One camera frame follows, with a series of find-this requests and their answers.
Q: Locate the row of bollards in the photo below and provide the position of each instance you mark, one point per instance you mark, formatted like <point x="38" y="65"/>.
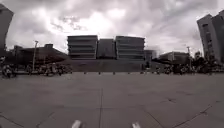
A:
<point x="115" y="72"/>

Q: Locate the wide grey striped building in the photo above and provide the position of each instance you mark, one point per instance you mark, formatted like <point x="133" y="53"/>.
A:
<point x="106" y="47"/>

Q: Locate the low grey building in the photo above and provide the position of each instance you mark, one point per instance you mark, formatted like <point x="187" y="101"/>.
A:
<point x="174" y="56"/>

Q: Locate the robot's own part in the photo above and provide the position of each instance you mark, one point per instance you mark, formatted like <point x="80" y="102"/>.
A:
<point x="136" y="125"/>
<point x="76" y="124"/>

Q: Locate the low dark building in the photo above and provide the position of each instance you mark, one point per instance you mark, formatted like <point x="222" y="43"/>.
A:
<point x="40" y="54"/>

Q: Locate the row of parked bicycles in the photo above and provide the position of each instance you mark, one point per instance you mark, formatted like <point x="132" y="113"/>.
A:
<point x="186" y="69"/>
<point x="36" y="70"/>

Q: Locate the pale lamp pole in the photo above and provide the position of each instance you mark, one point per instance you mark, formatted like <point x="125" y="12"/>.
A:
<point x="34" y="55"/>

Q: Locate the row of dark trees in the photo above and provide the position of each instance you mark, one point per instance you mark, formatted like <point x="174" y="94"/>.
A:
<point x="203" y="63"/>

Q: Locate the tall grey building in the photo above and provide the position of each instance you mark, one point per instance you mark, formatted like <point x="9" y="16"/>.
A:
<point x="213" y="36"/>

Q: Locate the tall dark building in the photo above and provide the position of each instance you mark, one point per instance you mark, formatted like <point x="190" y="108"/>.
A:
<point x="4" y="28"/>

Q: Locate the low grey wall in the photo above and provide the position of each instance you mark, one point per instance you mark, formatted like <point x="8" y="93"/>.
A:
<point x="103" y="65"/>

